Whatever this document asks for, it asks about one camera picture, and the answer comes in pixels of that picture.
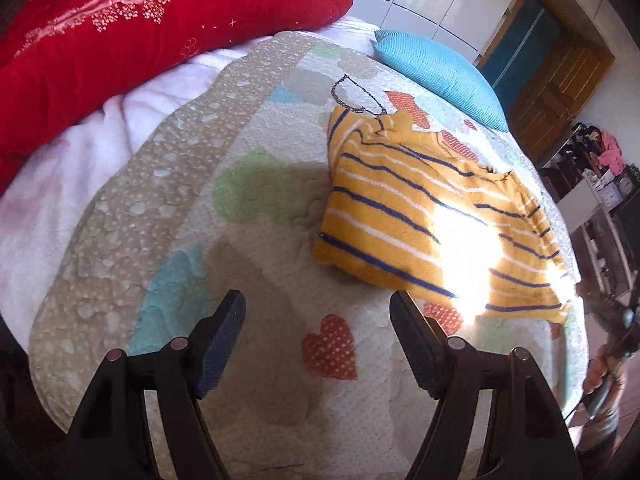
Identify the white open shelf unit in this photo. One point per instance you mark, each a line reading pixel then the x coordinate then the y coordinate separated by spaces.
pixel 603 225

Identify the turquoise knit pillow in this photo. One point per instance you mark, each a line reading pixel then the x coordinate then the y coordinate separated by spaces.
pixel 442 71

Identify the yellow striped knit sweater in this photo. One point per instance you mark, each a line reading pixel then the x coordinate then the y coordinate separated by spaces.
pixel 407 212

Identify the patchwork quilted bedspread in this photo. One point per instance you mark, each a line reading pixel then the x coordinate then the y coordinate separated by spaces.
pixel 229 193

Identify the small desk clock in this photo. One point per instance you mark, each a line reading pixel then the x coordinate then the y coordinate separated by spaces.
pixel 625 185

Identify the red embroidered pillow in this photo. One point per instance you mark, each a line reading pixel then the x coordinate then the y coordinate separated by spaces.
pixel 62 59

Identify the person right hand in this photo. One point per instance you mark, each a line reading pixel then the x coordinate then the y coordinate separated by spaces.
pixel 603 365

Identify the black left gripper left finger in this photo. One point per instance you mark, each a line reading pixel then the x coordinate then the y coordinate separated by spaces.
pixel 110 435

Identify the pink cloth on shelf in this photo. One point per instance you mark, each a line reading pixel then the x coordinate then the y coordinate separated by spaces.
pixel 612 155

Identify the white fleece blanket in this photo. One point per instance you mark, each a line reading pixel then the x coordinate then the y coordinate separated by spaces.
pixel 42 206

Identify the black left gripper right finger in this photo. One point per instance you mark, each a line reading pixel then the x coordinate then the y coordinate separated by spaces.
pixel 500 403

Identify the wooden door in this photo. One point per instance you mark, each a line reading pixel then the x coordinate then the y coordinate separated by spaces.
pixel 545 63

